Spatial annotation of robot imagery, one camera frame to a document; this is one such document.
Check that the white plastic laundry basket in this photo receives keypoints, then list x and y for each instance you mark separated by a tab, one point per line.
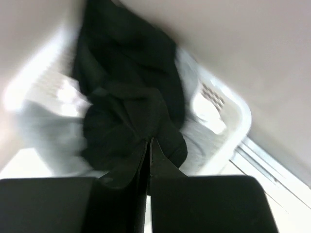
220	105

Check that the black tank top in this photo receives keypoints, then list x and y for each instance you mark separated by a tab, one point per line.
125	67

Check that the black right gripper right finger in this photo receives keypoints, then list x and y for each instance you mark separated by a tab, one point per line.
169	199

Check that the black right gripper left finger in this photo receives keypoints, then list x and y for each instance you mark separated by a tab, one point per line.
125	193

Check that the aluminium table edge rail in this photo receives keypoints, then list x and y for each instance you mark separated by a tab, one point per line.
278	182

